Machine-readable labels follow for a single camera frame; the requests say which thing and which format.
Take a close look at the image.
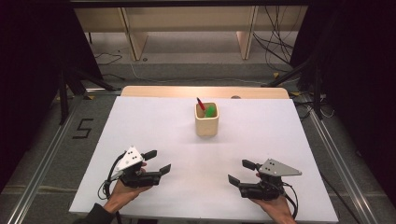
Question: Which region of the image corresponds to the hand-held gripper cable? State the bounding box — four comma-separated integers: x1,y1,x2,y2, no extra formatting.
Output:
281,181,300,220
97,153,124,224

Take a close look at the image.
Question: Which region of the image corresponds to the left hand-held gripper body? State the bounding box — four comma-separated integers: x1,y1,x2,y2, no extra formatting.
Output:
109,146,163,189

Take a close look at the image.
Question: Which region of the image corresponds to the right hand-held gripper cable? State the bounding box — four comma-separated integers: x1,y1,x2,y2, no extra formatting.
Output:
281,181,300,220

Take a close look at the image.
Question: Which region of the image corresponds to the black curtain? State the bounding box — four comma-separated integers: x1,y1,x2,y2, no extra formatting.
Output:
289,0,396,206
0,0,106,194

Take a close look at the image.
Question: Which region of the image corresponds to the person's left hand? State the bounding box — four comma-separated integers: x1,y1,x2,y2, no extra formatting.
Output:
103,180,153,215

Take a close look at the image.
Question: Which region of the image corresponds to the aluminium floor rail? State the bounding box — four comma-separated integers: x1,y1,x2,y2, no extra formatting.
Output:
303,92,379,224
6,96,85,224

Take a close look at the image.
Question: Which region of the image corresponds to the light wooden bench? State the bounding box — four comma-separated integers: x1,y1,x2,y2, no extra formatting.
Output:
74,5,309,62

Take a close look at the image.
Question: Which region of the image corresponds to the red pen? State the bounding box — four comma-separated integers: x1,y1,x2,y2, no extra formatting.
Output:
195,97,207,112

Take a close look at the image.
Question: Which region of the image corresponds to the long black floor cable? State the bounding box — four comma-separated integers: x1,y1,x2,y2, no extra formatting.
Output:
320,172,362,224

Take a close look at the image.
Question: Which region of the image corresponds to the light wooden table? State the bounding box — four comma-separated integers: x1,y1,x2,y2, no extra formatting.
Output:
120,85,290,100

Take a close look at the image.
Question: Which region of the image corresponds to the person's right hand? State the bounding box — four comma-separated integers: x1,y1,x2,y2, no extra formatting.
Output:
250,195,298,224

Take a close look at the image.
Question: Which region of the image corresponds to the green marker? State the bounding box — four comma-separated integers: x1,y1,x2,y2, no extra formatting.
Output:
204,105,217,119

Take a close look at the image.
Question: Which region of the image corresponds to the black metal stand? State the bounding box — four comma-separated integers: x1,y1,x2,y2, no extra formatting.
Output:
57,62,122,125
261,55,325,120

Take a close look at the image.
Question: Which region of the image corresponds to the white table cover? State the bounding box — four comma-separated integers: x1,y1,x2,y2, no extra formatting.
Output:
68,95,340,223

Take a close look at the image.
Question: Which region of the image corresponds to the black cable bundle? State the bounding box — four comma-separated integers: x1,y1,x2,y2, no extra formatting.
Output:
251,5,300,73

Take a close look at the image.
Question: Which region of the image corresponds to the beige square pen cup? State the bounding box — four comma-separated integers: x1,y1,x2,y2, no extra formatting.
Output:
194,102,220,137

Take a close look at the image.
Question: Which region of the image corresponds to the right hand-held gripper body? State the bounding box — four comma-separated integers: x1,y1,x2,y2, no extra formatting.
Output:
238,158,303,202

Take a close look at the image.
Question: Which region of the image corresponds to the left hand-held gripper cable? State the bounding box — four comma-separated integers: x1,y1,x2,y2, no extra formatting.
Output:
97,153,124,224

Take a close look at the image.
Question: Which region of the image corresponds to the thin black floor cable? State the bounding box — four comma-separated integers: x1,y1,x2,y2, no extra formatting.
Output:
94,51,124,66

